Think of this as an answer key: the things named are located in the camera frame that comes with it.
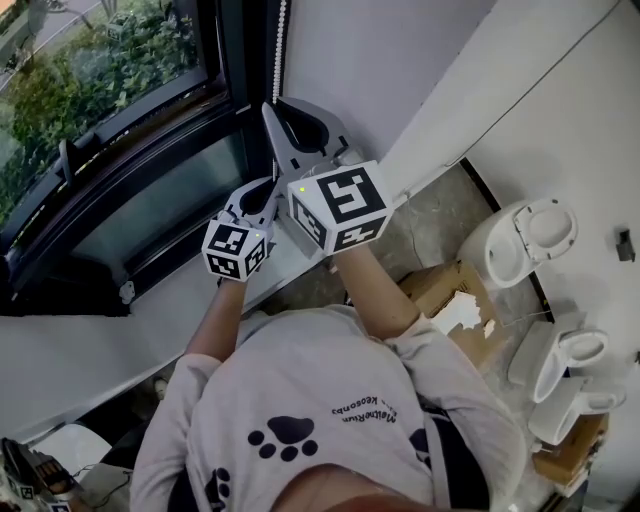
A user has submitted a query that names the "large cardboard box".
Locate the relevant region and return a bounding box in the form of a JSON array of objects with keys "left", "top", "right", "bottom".
[{"left": 396, "top": 259, "right": 514, "bottom": 375}]

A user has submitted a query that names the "black wall cable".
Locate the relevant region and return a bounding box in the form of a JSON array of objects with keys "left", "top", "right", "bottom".
[{"left": 443, "top": 0, "right": 622, "bottom": 167}]

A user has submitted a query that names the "torn white paper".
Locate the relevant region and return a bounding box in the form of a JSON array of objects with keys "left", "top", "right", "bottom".
[{"left": 431, "top": 291, "right": 484, "bottom": 334}]

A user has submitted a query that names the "person's right forearm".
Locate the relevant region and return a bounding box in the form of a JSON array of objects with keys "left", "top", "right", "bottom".
[{"left": 331, "top": 246, "right": 422, "bottom": 342}]

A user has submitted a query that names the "thin white floor cable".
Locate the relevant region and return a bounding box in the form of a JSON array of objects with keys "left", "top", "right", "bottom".
[{"left": 499, "top": 304, "right": 554, "bottom": 329}]

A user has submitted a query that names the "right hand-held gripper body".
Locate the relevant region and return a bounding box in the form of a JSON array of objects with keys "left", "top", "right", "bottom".
[{"left": 285, "top": 149, "right": 394, "bottom": 258}]

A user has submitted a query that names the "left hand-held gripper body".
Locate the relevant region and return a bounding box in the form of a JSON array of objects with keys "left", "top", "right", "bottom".
[{"left": 200, "top": 208, "right": 276, "bottom": 284}]

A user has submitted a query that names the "black shoulder strap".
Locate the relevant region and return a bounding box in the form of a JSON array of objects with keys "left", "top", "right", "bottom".
[{"left": 423, "top": 404, "right": 492, "bottom": 512}]

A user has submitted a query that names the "black wall bracket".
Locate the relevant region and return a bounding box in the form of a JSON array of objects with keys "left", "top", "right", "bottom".
[{"left": 614, "top": 226, "right": 637, "bottom": 263}]

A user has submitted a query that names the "white toilet with tank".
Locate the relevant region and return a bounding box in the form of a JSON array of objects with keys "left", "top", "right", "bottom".
[
  {"left": 506, "top": 319, "right": 611, "bottom": 404},
  {"left": 528, "top": 375, "right": 628, "bottom": 447}
]

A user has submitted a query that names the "white toilet with raised lid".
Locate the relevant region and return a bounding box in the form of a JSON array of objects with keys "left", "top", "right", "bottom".
[{"left": 456, "top": 197, "right": 579, "bottom": 291}]

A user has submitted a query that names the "white bead chain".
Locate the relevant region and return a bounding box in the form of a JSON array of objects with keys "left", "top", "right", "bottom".
[{"left": 269, "top": 0, "right": 291, "bottom": 185}]

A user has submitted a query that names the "small cardboard box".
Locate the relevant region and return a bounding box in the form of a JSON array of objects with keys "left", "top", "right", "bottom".
[{"left": 531, "top": 414, "right": 611, "bottom": 487}]

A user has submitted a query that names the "person's left forearm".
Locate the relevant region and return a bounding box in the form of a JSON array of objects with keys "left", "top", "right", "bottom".
[{"left": 184, "top": 276, "right": 250, "bottom": 360}]

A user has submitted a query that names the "dark window frame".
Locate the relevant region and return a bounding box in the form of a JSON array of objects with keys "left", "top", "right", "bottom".
[{"left": 0, "top": 0, "right": 282, "bottom": 317}]

